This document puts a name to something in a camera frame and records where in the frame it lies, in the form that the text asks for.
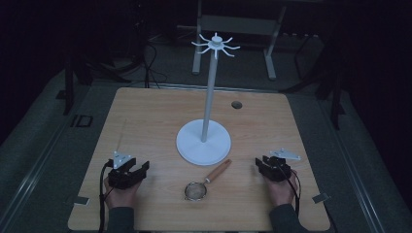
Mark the white hook rack stand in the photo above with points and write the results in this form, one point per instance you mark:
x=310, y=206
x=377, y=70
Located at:
x=204, y=144

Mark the black metal stand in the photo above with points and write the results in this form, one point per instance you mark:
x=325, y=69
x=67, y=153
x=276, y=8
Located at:
x=336, y=97
x=68, y=87

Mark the person's right hand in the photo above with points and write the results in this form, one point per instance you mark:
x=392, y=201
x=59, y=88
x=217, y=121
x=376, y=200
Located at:
x=281, y=191

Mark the grey metal frame table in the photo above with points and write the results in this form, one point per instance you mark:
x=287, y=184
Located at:
x=239, y=24

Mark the grey tape strip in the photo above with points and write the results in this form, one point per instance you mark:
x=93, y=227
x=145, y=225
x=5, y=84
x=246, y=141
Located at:
x=321, y=197
x=81, y=201

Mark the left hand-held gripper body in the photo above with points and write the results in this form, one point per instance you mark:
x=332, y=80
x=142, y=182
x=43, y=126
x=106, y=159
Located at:
x=121, y=179

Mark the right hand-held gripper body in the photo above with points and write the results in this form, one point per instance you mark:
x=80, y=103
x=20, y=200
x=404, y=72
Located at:
x=278, y=170

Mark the black rectangular floor frame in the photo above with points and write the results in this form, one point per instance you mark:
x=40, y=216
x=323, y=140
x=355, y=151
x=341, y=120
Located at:
x=77, y=121

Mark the person's left hand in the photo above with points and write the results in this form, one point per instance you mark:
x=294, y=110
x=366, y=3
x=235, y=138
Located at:
x=123, y=195

